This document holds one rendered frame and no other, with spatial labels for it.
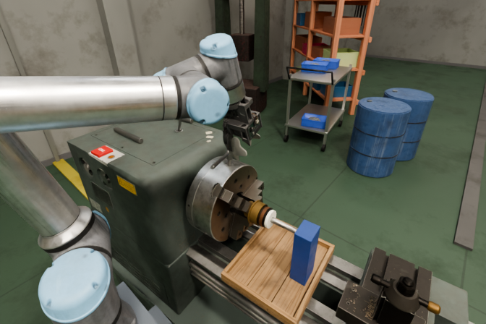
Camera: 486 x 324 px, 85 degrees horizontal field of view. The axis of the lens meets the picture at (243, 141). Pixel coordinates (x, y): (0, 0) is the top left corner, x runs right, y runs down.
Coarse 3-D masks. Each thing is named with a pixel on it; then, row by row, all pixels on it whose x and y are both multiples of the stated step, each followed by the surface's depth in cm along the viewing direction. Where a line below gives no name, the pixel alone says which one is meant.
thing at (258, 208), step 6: (252, 204) 97; (258, 204) 97; (264, 204) 98; (252, 210) 96; (258, 210) 95; (264, 210) 95; (246, 216) 100; (252, 216) 95; (258, 216) 95; (264, 216) 94; (252, 222) 96; (258, 222) 95; (264, 222) 94
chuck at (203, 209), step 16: (224, 160) 103; (208, 176) 96; (224, 176) 94; (240, 176) 100; (256, 176) 112; (208, 192) 93; (192, 208) 96; (208, 208) 91; (224, 208) 97; (208, 224) 93; (224, 224) 100; (224, 240) 103
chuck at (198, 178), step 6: (210, 162) 101; (204, 168) 99; (198, 174) 98; (204, 174) 97; (198, 180) 97; (192, 186) 97; (198, 186) 96; (192, 192) 96; (192, 198) 96; (186, 204) 97; (192, 204) 96; (186, 210) 98; (192, 222) 99
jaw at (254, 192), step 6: (258, 180) 110; (252, 186) 108; (258, 186) 108; (240, 192) 106; (246, 192) 105; (252, 192) 105; (258, 192) 105; (246, 198) 104; (252, 198) 103; (258, 198) 102
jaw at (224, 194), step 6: (216, 186) 93; (216, 192) 92; (222, 192) 93; (228, 192) 92; (222, 198) 92; (228, 198) 91; (234, 198) 93; (240, 198) 94; (234, 204) 94; (240, 204) 93; (246, 204) 96; (246, 210) 95
